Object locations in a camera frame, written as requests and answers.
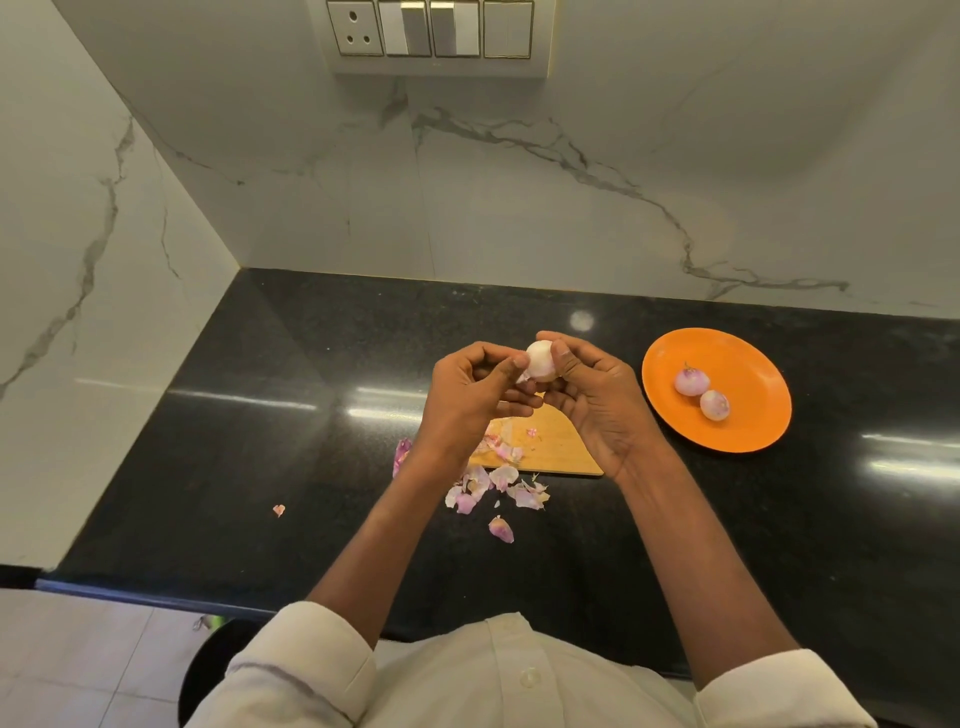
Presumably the purple onion with stem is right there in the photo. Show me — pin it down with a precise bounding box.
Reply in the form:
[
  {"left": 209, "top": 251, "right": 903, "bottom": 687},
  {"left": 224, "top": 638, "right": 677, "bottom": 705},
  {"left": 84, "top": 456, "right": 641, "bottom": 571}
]
[{"left": 673, "top": 362, "right": 711, "bottom": 399}]

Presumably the person's left forearm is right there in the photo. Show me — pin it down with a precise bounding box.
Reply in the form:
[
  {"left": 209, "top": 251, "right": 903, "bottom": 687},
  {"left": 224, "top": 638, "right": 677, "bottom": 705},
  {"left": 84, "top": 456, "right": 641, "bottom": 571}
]
[{"left": 306, "top": 448, "right": 470, "bottom": 651}]

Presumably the white wall switch panel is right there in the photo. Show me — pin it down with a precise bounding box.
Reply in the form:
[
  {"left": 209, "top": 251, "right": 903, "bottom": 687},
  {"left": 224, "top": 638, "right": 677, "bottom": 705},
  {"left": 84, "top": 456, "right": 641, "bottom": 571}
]
[{"left": 306, "top": 0, "right": 558, "bottom": 78}]

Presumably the person's white shirt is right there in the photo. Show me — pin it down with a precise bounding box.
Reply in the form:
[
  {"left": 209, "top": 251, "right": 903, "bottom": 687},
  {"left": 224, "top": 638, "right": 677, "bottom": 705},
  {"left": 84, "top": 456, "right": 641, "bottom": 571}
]
[{"left": 183, "top": 600, "right": 880, "bottom": 728}]

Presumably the person's left hand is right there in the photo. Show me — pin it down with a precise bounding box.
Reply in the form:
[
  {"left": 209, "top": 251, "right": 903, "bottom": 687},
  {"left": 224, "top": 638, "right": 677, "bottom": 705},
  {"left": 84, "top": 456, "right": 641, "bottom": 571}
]
[{"left": 414, "top": 341, "right": 546, "bottom": 470}]

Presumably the person's right forearm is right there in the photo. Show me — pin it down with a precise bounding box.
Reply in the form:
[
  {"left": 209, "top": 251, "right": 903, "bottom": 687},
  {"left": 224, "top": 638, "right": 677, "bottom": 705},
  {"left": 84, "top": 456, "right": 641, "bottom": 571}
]
[{"left": 615, "top": 444, "right": 801, "bottom": 693}]

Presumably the peeled white onion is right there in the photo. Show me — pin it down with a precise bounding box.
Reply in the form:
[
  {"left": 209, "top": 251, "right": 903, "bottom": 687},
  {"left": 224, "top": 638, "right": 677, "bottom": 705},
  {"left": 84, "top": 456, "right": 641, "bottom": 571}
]
[{"left": 517, "top": 339, "right": 560, "bottom": 385}]

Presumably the wooden cutting board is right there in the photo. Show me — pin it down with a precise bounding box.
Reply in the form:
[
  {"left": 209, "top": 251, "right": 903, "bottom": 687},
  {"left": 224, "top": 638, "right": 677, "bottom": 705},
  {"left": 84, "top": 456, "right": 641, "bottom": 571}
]
[{"left": 468, "top": 401, "right": 606, "bottom": 478}]

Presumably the orange round plate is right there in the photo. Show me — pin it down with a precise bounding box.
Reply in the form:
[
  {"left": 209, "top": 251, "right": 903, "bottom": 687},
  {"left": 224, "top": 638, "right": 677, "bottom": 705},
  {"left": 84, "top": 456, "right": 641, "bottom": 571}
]
[{"left": 641, "top": 327, "right": 794, "bottom": 455}]

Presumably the pile of onion peels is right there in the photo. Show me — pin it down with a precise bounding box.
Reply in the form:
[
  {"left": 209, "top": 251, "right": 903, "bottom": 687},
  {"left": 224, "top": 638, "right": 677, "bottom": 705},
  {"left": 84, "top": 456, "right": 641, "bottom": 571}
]
[{"left": 391, "top": 429, "right": 553, "bottom": 546}]

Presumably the person's right hand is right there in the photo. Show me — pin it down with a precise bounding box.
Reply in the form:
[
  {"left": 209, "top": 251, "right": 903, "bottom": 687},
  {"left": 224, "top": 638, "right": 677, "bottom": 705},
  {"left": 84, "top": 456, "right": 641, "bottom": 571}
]
[{"left": 535, "top": 330, "right": 670, "bottom": 483}]

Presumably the black stool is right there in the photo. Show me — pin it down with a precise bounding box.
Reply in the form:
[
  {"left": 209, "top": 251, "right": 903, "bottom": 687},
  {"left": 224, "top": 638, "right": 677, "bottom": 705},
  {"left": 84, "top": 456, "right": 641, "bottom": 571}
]
[{"left": 177, "top": 617, "right": 262, "bottom": 728}]

